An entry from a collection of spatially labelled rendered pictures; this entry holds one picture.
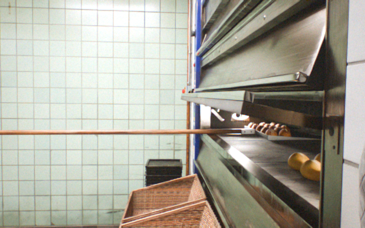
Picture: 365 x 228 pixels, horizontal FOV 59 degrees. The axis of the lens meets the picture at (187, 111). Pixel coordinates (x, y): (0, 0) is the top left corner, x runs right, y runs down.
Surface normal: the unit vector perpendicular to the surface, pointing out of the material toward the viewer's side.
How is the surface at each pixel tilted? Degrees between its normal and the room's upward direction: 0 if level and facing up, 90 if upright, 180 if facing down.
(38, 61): 90
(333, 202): 90
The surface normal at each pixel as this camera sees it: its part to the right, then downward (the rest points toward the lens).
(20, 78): 0.08, 0.05
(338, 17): -1.00, -0.01
